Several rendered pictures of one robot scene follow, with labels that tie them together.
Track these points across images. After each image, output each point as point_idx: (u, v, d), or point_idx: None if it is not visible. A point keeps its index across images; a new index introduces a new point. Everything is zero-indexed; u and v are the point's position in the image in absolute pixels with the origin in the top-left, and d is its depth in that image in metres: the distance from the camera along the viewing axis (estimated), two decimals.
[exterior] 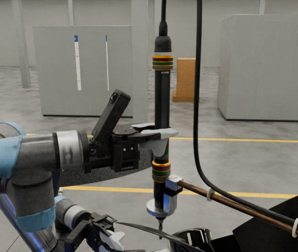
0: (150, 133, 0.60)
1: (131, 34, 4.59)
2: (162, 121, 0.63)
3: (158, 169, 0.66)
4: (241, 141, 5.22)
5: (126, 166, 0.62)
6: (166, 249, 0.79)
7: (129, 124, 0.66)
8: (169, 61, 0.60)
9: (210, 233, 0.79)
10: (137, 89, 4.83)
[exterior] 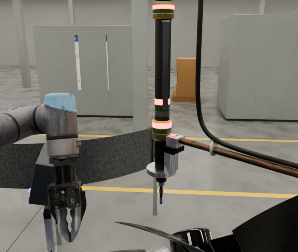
0: None
1: (131, 34, 4.59)
2: (163, 74, 0.60)
3: (159, 127, 0.63)
4: (241, 141, 5.22)
5: None
6: (166, 249, 0.79)
7: None
8: (170, 8, 0.57)
9: (210, 233, 0.79)
10: (137, 89, 4.83)
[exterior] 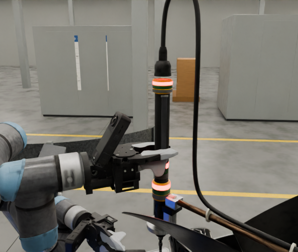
0: (150, 155, 0.61)
1: (131, 34, 4.59)
2: (162, 142, 0.64)
3: (158, 189, 0.68)
4: (241, 141, 5.22)
5: (127, 187, 0.63)
6: None
7: (130, 144, 0.68)
8: (168, 85, 0.61)
9: None
10: (137, 89, 4.83)
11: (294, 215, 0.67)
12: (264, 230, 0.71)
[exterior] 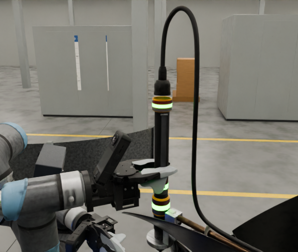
0: (150, 173, 0.63)
1: (131, 34, 4.59)
2: (161, 159, 0.65)
3: (158, 204, 0.69)
4: (241, 141, 5.22)
5: (127, 204, 0.64)
6: None
7: (130, 161, 0.69)
8: (168, 104, 0.62)
9: None
10: (137, 89, 4.83)
11: (294, 215, 0.67)
12: (264, 230, 0.71)
